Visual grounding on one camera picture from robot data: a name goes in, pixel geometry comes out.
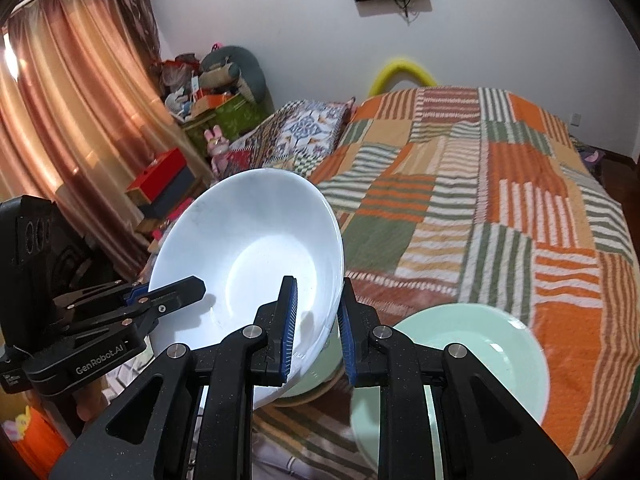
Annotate pink rabbit toy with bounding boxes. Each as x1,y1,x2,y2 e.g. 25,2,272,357
204,125,229,180

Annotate orange patchwork striped blanket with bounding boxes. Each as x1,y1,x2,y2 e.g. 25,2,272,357
249,84,640,476

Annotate person's left hand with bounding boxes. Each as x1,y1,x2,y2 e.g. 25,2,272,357
76,382,108,424

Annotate patterned geometric quilt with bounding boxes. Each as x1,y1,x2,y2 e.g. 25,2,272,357
221,100,355,178

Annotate white bowl brown dots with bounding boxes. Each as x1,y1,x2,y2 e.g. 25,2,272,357
149,168,345,408

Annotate green gift bag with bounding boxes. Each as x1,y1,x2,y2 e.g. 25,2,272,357
181,94,269,157

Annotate mint green plate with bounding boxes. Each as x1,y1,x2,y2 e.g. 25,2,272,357
350,304,550,479

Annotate grey plush toy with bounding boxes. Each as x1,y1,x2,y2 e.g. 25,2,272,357
198,46,267,104

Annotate orange brown curtain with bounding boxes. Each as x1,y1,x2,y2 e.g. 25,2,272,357
1,0,212,278

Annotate yellow foam arch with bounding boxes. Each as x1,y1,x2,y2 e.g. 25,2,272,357
368,58,438,98

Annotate mint green bowl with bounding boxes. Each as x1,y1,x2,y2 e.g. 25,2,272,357
276,324,346,400

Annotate red box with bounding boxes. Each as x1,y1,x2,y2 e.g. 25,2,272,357
126,148,186,206

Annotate pink beige bowl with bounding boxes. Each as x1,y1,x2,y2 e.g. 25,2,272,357
272,365,344,408

